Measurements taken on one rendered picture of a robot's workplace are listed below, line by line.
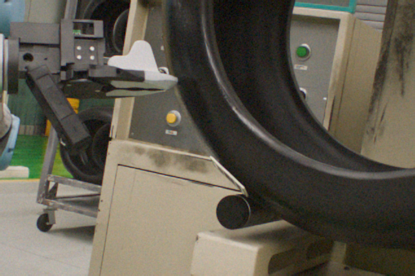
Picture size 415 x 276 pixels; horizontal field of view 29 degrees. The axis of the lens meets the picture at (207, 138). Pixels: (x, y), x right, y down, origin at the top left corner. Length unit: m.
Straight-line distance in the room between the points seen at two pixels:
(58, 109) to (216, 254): 0.27
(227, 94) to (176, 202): 0.92
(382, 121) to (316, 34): 0.52
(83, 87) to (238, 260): 0.29
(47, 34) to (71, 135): 0.13
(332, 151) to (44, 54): 0.47
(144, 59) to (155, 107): 0.95
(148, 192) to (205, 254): 0.88
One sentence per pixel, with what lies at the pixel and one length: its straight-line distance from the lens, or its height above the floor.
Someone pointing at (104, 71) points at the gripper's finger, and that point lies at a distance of 0.96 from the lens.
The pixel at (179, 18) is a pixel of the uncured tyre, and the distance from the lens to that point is 1.01.
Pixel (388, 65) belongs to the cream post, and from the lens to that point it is 1.33.
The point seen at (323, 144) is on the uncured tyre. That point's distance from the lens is 1.22.
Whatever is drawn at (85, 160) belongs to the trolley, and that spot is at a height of 0.48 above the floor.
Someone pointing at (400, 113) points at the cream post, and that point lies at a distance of 1.32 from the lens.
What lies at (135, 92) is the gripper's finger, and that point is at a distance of 1.02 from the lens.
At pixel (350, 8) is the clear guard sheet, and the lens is 1.76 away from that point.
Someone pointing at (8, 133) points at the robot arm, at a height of 0.91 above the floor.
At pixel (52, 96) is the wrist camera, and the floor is 1.01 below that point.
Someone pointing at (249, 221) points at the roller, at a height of 0.89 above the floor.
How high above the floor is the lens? 1.04
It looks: 3 degrees down
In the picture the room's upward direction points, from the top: 9 degrees clockwise
